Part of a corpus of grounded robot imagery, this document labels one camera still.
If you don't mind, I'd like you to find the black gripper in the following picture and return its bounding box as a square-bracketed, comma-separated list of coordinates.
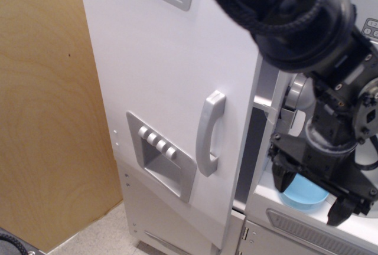
[269, 133, 377, 226]

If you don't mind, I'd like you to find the silver fridge door handle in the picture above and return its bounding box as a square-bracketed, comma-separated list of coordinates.
[195, 90, 226, 177]

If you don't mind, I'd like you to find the white toy fridge door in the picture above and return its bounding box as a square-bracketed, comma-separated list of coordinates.
[83, 0, 260, 249]

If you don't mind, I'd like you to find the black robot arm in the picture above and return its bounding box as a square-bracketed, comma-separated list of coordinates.
[216, 0, 377, 226]

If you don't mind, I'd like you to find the white fridge cabinet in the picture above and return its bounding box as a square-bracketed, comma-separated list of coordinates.
[229, 57, 291, 254]

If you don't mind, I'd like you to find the blue plastic bowl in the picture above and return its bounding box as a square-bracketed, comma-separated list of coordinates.
[279, 174, 329, 211]

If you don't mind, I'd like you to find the silver toy sink basin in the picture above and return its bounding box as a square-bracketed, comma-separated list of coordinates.
[355, 139, 378, 218]

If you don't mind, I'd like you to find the grey toy telephone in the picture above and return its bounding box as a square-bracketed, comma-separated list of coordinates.
[276, 74, 315, 137]

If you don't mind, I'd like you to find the white lower freezer door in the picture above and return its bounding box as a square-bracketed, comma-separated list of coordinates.
[117, 162, 247, 255]

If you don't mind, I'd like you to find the plywood board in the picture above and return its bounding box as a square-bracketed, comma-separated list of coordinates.
[1, 0, 121, 251]

